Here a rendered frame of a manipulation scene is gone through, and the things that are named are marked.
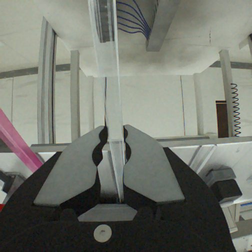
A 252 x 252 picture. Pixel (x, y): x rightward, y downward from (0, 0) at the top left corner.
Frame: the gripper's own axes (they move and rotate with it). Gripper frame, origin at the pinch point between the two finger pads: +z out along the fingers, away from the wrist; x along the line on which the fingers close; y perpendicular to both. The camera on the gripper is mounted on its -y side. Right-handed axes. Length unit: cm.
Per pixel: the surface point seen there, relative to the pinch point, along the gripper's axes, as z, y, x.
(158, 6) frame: 28.3, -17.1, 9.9
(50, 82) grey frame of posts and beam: 31.7, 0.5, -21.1
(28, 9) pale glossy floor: 112, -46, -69
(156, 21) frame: 32.7, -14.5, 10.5
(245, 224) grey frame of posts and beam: 8, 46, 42
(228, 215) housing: 6.9, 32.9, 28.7
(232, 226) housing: 3.9, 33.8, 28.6
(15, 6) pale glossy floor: 107, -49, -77
